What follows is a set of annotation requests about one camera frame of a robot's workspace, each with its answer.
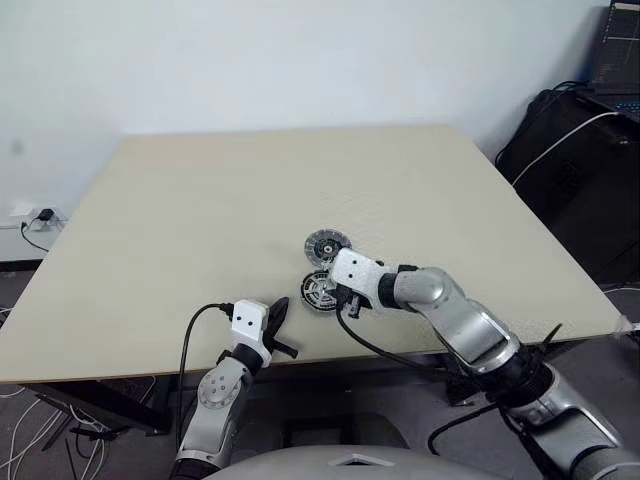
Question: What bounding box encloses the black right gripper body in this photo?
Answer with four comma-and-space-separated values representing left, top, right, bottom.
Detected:
338, 286, 365, 320

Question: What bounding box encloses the spoked silver rotor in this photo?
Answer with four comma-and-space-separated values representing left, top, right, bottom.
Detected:
302, 273, 341, 311

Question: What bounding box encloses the round silver motor lid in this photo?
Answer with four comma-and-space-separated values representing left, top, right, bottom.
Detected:
302, 227, 353, 267

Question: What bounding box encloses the grey robot torso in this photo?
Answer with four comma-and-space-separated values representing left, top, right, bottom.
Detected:
199, 445, 504, 480

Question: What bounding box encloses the black zip tie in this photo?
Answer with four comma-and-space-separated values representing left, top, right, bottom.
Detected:
538, 323, 565, 352

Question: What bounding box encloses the large black case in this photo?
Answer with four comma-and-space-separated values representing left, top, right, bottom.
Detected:
494, 89, 640, 287

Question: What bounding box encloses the white power strip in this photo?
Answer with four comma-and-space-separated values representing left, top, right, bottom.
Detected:
8, 201, 67, 233

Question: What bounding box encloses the black laptop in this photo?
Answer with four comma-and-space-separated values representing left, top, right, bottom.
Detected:
574, 0, 640, 124

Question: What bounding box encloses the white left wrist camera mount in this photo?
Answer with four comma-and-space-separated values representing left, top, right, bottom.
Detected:
230, 298, 274, 369

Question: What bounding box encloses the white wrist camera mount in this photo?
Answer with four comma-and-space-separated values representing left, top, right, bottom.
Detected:
326, 249, 387, 312
230, 298, 274, 369

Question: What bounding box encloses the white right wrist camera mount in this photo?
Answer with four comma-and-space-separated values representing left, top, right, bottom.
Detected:
326, 249, 387, 312

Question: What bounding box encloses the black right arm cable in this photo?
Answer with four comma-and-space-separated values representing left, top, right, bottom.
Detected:
335, 307, 507, 456

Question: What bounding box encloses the white floor cable bundle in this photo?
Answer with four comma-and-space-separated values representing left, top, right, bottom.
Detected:
0, 384, 156, 480

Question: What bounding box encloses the black power strip cable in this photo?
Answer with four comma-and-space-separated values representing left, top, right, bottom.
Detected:
20, 221, 52, 252

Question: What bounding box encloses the white laptop cable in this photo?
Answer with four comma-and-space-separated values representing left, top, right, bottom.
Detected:
511, 111, 622, 187

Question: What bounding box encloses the black laptop cable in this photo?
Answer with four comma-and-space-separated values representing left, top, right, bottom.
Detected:
536, 79, 592, 102

